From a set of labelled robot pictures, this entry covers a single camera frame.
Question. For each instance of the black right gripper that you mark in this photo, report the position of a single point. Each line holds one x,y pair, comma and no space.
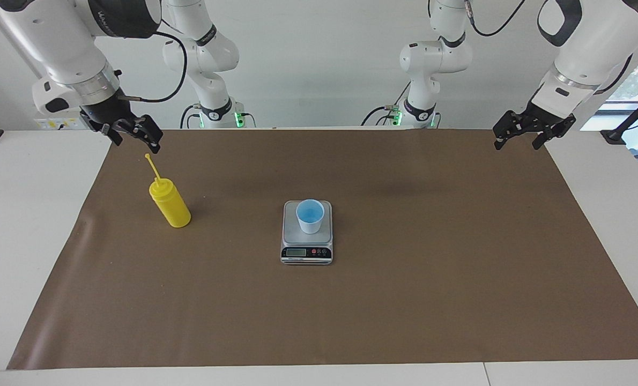
112,115

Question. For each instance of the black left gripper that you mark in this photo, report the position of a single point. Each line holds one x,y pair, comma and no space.
539,119

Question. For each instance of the yellow squeeze bottle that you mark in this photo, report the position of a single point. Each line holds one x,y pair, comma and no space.
171,206

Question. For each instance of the light blue plastic cup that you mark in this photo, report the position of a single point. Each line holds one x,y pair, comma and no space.
311,220

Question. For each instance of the silver digital kitchen scale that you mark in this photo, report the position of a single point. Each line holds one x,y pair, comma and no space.
307,246

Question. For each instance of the black angled stand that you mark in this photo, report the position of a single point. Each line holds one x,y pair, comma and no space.
627,120

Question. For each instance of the brown paper table mat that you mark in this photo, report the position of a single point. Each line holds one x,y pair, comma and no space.
319,311

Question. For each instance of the white wall socket box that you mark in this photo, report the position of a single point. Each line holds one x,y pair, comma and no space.
56,124

